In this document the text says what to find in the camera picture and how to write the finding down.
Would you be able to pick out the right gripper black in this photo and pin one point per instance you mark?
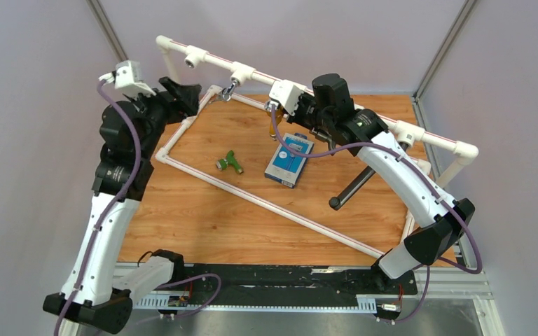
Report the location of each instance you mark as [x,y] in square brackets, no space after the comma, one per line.
[294,119]

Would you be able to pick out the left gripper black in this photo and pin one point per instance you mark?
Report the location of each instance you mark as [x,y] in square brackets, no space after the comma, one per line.
[187,96]

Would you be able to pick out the chrome metal faucet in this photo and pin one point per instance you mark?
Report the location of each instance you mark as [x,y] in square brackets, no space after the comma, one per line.
[227,92]

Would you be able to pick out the green plastic faucet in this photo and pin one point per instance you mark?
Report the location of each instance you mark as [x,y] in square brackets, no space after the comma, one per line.
[229,161]

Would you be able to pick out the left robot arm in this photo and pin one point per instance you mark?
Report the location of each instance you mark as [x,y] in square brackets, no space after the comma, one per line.
[131,130]

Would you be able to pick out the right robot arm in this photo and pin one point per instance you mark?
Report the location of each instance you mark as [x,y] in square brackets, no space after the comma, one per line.
[331,112]

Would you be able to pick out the dark grey short faucet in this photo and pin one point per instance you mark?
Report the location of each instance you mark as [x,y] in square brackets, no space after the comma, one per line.
[323,137]

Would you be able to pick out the blue razor box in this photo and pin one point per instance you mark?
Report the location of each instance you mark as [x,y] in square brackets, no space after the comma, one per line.
[285,167]

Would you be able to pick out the dark grey long faucet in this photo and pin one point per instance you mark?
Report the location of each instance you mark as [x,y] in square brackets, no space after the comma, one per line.
[350,190]

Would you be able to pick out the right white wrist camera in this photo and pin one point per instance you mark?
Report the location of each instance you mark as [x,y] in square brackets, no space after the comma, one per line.
[285,94]

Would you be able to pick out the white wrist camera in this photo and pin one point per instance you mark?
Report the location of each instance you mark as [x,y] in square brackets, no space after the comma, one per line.
[285,94]
[127,79]

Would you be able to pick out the white PVC pipe frame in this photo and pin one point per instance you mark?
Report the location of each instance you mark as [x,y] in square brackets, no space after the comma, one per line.
[465,153]

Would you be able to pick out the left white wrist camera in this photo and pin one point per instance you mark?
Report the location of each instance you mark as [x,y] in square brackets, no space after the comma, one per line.
[127,79]

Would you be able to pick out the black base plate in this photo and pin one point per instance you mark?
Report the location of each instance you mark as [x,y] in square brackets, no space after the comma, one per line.
[287,285]

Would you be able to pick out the aluminium frame rail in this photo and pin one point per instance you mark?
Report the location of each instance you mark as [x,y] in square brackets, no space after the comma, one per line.
[432,283]

